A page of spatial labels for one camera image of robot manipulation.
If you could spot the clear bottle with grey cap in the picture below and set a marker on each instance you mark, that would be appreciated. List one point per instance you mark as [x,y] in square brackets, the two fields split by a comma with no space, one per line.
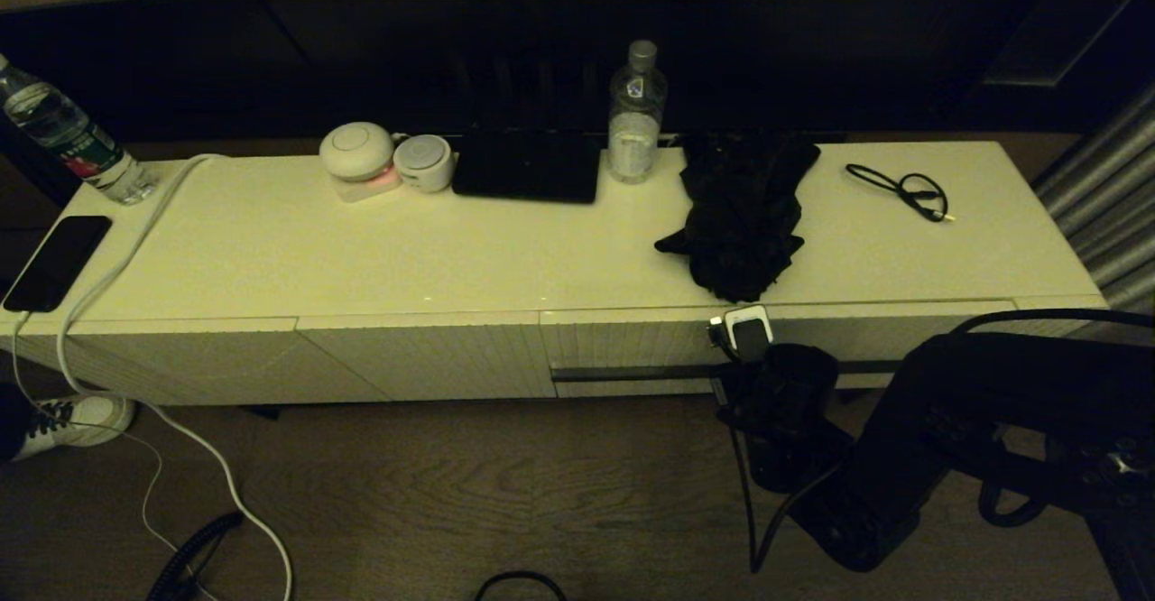
[634,139]

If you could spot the white sneaker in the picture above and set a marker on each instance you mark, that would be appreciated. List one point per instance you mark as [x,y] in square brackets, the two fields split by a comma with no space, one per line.
[86,420]

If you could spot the water bottle with green label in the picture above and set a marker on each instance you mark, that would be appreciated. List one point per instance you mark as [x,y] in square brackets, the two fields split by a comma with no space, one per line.
[63,132]

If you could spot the white low cabinet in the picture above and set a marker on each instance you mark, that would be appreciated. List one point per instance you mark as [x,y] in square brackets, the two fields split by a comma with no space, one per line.
[361,249]

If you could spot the dark trouser leg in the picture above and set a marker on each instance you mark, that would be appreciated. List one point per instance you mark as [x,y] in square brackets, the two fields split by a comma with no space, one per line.
[13,420]

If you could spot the dark grey door frame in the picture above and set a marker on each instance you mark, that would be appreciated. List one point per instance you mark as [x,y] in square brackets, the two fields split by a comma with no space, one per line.
[1038,74]

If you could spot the black umbrella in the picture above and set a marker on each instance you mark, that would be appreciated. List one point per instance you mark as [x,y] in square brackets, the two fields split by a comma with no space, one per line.
[740,222]

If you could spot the white dome-shaped device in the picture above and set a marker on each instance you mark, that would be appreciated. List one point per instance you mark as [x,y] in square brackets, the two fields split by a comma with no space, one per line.
[356,150]

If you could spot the small white round speaker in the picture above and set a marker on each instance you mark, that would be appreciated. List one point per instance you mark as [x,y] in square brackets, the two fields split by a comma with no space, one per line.
[422,164]

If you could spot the black flat tablet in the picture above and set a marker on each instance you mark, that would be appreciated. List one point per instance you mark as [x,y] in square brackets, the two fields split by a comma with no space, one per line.
[528,166]

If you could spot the black smartphone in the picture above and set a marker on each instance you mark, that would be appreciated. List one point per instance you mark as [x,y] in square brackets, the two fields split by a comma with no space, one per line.
[57,261]

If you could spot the white cabinet drawer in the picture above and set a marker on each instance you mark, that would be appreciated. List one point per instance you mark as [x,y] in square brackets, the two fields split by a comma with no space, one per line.
[632,344]

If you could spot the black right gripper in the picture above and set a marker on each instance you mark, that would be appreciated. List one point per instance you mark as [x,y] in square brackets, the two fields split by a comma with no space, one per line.
[785,389]

